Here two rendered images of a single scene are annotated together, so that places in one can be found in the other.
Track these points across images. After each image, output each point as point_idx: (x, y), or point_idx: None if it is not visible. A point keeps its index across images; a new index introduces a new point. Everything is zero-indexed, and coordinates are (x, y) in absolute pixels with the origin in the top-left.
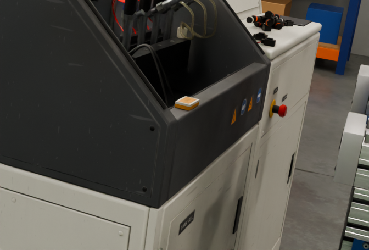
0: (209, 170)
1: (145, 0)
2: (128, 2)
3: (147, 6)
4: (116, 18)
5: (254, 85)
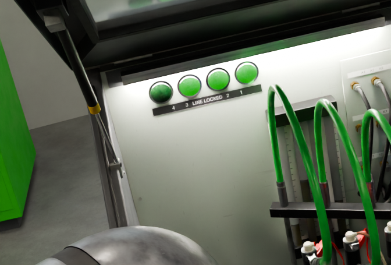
0: None
1: (346, 256)
2: (303, 264)
3: (350, 263)
4: (342, 258)
5: None
